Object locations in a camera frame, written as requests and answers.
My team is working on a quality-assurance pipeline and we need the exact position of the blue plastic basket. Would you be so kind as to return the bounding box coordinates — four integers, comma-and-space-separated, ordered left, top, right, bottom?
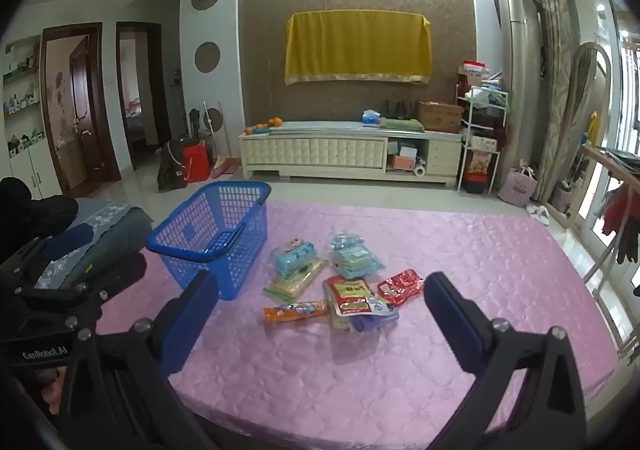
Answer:
146, 180, 272, 301

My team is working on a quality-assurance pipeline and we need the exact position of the large red yellow snack packet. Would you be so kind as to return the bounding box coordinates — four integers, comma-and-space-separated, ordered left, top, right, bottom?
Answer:
322, 274, 396, 318

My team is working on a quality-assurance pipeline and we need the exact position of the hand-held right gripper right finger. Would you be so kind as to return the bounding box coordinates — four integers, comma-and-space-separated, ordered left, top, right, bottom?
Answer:
422, 271, 588, 450

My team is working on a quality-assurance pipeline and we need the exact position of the black cloth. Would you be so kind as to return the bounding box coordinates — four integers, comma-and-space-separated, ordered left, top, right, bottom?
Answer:
0, 175, 80, 251

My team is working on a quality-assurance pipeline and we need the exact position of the white shelf cabinet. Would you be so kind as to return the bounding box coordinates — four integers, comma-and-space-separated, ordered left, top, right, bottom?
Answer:
0, 33, 63, 201

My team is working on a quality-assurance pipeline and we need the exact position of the light blue snack packet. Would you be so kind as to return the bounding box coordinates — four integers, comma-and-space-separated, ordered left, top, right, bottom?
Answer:
270, 237, 321, 276

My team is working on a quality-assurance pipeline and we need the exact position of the red bag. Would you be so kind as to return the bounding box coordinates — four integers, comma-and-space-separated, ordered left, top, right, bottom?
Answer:
181, 143, 211, 183

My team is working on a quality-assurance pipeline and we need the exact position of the blue cracker packet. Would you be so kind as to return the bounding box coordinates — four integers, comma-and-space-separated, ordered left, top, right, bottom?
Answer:
328, 231, 386, 281

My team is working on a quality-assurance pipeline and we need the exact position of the red hanging garment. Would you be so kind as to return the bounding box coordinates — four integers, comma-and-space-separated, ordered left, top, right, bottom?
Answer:
600, 185, 640, 241

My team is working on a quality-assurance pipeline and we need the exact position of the cream TV cabinet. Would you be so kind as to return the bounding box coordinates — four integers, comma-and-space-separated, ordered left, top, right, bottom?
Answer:
237, 120, 463, 188

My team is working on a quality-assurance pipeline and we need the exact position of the orange printed carton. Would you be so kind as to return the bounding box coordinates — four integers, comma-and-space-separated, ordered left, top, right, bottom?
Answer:
470, 150, 501, 176

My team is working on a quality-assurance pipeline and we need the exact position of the white metal rack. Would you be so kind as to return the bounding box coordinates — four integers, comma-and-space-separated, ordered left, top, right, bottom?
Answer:
456, 73, 511, 193

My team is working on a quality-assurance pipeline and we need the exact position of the brown cardboard box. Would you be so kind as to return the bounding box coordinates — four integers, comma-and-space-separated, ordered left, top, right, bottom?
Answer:
417, 100, 465, 133

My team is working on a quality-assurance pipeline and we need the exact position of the pink tablecloth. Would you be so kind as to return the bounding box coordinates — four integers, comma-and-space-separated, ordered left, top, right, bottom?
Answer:
95, 200, 621, 450

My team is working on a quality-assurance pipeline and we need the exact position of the orange sausage stick packet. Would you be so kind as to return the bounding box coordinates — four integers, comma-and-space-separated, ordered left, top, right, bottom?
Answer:
263, 300, 328, 326

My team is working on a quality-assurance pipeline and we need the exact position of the patterned curtain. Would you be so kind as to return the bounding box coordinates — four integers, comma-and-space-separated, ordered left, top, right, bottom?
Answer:
522, 0, 581, 211

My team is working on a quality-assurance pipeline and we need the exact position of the blue grey snack packet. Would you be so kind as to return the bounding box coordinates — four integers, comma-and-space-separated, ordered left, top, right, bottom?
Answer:
352, 313, 401, 335

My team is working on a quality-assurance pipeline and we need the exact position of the standing air conditioner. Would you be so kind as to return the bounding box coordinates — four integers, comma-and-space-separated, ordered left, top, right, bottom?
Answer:
496, 0, 546, 191

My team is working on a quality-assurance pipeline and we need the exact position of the red white box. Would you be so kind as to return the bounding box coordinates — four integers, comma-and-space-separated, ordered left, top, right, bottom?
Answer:
457, 59, 493, 88

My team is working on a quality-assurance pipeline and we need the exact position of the black bag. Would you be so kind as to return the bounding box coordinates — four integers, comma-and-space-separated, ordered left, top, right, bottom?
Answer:
156, 137, 190, 192

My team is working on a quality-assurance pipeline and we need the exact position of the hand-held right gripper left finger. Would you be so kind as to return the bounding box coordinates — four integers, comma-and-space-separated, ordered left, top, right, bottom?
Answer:
52, 270, 221, 450

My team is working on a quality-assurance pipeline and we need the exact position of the green folded cloth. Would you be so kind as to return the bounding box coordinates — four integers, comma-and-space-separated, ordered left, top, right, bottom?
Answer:
380, 117, 427, 132

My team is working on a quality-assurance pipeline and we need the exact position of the pink broom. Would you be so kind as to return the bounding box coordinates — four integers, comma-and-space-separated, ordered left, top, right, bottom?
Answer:
202, 101, 241, 179

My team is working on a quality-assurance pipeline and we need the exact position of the pink bag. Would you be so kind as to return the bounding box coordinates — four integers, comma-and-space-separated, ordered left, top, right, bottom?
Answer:
497, 164, 540, 203

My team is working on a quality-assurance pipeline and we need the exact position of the brown wooden door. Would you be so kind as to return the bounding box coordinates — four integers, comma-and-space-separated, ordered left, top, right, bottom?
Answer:
40, 22, 121, 196

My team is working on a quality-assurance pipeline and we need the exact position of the yellow cloth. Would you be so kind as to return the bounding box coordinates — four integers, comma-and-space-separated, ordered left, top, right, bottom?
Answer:
284, 10, 433, 86

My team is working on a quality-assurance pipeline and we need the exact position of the green cracker packet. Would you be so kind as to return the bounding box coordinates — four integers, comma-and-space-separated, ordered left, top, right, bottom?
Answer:
262, 260, 331, 303

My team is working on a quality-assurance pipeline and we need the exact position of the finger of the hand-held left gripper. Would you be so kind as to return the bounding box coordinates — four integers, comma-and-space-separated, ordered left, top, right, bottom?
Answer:
21, 250, 149, 317
11, 223, 96, 282

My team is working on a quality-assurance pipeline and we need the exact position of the brown door frame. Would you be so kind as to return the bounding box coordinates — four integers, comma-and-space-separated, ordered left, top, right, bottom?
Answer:
116, 20, 173, 171

